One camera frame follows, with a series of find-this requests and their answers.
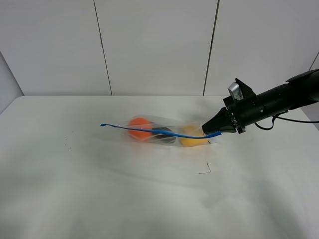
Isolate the yellow pear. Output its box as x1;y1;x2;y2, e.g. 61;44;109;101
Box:
179;125;209;148

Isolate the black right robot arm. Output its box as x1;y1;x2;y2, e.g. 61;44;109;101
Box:
202;69;319;135

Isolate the orange fruit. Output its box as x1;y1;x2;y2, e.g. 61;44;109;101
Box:
128;118;153;141

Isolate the clear plastic zip bag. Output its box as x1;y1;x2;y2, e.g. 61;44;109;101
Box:
100;115;222;147

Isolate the dark purple eggplant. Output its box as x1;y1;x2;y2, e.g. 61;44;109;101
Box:
153;127;176;144

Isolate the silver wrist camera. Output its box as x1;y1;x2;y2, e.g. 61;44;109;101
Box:
228;82;243;101

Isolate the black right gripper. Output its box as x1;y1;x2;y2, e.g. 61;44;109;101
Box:
202;78;262;133

